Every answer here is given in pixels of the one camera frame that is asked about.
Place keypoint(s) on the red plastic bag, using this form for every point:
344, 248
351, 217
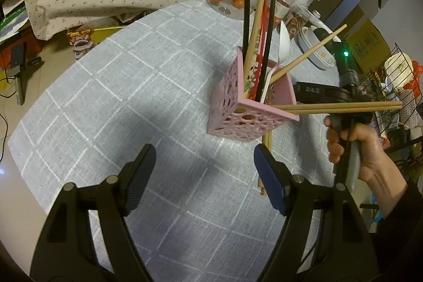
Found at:
417, 74

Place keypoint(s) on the black tripod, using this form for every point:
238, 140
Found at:
20, 83

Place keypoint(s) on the person's right hand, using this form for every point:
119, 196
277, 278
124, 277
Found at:
366, 150

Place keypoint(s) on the green white bag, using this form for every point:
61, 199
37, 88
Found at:
11, 21

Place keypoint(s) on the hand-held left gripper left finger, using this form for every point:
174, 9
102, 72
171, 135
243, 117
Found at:
142, 176

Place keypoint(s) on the white floral bowl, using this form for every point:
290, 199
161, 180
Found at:
317, 54

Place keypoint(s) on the jar of dried slices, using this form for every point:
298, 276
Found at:
299, 21

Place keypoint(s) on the white plastic spoon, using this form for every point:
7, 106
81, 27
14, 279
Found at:
285, 44

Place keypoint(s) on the red chopstick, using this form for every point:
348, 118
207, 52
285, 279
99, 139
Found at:
262, 31

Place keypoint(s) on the grey checked tablecloth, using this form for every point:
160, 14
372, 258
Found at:
132, 103

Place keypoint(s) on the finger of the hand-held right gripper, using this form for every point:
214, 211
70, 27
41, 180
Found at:
314, 92

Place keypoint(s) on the yellow printed box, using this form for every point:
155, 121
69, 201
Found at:
92, 40

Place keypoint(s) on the cardboard box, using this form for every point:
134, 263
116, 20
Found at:
366, 44

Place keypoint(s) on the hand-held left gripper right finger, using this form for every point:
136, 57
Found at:
269, 176

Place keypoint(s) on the beige plate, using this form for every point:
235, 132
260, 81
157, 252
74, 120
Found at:
398, 67

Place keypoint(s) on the red spice jar silver lid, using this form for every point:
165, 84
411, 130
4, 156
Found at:
286, 1

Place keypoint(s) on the pink perforated utensil holder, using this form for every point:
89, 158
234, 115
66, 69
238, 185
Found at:
231, 110

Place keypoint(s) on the person's right forearm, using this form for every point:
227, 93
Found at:
403, 209

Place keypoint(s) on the dark glazed bowl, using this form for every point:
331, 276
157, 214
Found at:
327, 36

